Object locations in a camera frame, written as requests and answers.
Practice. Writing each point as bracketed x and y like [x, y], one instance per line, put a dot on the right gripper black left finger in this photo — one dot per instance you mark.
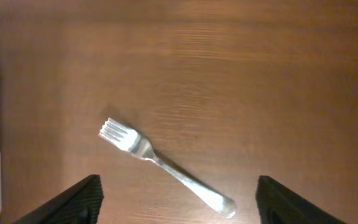
[80, 204]

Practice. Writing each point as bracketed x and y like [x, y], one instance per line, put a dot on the silver fork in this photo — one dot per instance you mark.
[137, 145]

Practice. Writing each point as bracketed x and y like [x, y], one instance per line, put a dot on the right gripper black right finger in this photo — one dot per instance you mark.
[277, 204]

